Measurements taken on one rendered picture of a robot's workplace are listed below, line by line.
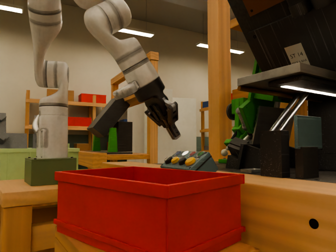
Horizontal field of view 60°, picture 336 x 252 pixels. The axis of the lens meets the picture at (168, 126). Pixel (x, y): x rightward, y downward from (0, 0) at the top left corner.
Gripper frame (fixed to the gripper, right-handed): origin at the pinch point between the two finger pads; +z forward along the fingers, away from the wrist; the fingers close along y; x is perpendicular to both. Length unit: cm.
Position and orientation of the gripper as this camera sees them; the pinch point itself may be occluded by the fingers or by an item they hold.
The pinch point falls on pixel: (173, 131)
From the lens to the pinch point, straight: 74.3
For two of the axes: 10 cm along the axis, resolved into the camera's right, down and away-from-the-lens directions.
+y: -5.4, 0.6, 8.4
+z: 4.8, 8.4, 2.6
